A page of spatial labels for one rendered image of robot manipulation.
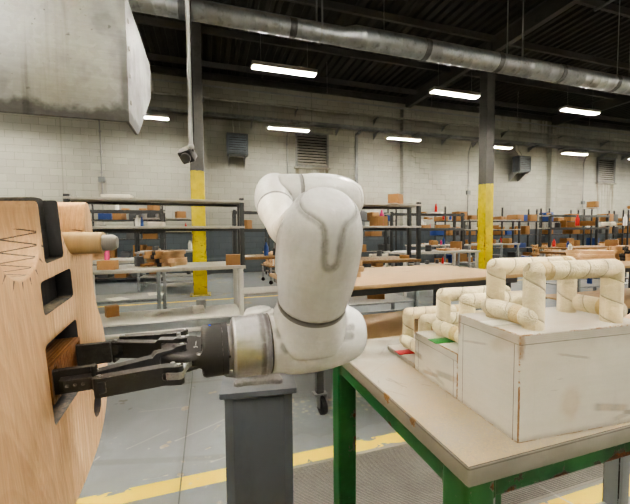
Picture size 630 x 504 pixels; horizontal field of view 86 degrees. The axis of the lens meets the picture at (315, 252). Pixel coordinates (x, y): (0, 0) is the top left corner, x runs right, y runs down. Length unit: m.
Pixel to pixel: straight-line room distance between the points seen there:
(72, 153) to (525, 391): 12.21
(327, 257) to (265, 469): 1.18
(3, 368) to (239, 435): 1.07
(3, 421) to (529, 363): 0.65
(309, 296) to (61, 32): 0.39
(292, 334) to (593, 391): 0.51
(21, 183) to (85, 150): 1.88
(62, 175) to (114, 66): 11.90
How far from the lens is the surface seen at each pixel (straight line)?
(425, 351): 0.85
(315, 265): 0.40
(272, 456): 1.47
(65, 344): 0.58
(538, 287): 0.65
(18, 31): 0.51
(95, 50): 0.49
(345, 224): 0.40
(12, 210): 0.51
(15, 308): 0.45
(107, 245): 0.59
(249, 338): 0.50
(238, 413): 1.38
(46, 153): 12.57
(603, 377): 0.77
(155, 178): 11.81
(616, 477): 1.89
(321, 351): 0.50
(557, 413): 0.72
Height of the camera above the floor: 1.26
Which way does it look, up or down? 3 degrees down
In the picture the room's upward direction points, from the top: 1 degrees counter-clockwise
